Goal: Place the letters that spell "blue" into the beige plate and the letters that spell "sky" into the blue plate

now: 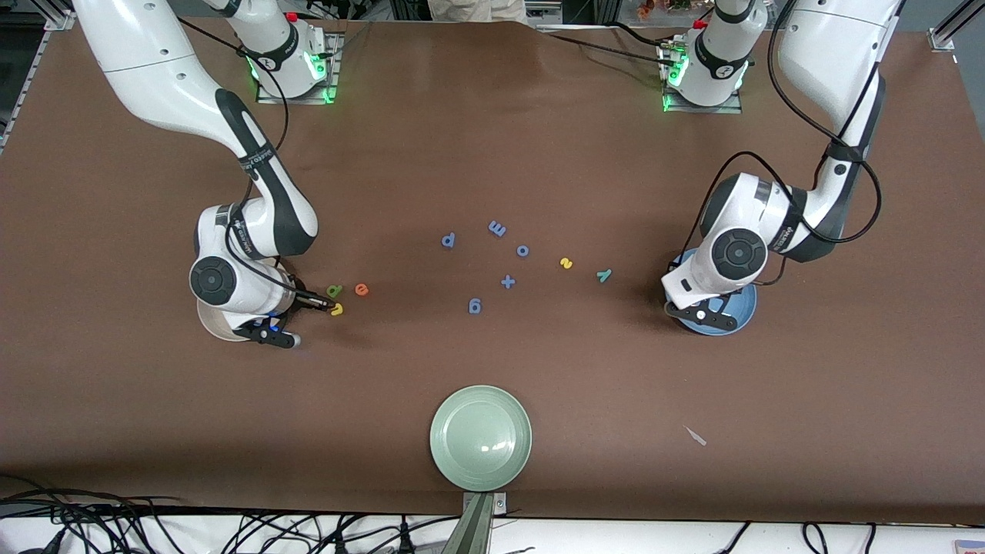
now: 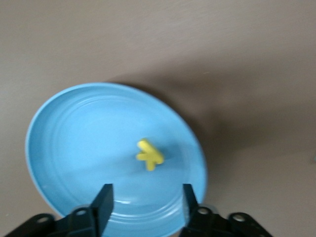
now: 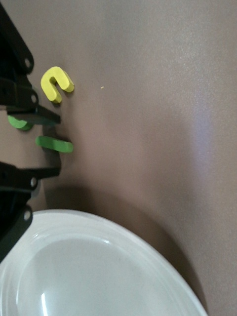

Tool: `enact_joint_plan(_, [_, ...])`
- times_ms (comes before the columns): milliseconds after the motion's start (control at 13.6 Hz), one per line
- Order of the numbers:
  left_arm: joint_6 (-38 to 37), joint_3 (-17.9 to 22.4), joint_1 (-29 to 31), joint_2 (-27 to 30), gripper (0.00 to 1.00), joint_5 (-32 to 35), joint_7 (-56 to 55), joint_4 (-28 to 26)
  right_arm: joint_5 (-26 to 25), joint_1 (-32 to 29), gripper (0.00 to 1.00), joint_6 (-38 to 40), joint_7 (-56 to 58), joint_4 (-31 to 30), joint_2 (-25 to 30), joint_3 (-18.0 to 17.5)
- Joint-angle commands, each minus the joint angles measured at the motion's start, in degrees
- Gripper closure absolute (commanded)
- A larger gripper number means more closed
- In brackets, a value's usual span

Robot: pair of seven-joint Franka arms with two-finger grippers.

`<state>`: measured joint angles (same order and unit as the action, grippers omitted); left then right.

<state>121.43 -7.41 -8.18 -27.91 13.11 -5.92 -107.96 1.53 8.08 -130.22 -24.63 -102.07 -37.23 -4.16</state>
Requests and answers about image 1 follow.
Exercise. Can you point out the small white paper scrap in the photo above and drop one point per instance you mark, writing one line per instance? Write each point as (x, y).
(696, 437)

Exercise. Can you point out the beige round plate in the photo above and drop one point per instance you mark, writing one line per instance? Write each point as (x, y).
(215, 327)

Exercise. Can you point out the orange background clutter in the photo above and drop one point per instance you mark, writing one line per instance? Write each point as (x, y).
(645, 9)

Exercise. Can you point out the pale green round plate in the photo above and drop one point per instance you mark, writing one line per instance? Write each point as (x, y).
(481, 438)

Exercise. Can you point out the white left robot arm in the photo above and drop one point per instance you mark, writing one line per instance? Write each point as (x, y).
(831, 54)

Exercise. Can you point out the blue round plate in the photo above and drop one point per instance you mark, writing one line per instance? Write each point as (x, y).
(739, 319)

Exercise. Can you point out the brown table cover sheet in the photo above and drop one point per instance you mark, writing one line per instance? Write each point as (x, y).
(492, 154)

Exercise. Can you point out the blue foam letter m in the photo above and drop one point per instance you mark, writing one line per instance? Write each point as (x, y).
(497, 228)

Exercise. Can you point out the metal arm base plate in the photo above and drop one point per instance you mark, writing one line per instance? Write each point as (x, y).
(704, 108)
(296, 98)

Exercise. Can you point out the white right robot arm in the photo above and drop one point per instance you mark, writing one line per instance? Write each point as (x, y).
(154, 69)

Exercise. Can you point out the aluminium frame rail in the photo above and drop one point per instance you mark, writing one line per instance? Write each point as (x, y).
(945, 35)
(54, 14)

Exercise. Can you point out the blue foam letter p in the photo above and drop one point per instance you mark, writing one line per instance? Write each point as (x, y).
(449, 241)

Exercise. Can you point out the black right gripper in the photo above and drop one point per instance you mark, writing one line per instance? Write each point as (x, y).
(302, 299)

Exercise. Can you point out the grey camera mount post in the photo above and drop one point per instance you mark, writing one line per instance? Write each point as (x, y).
(477, 527)

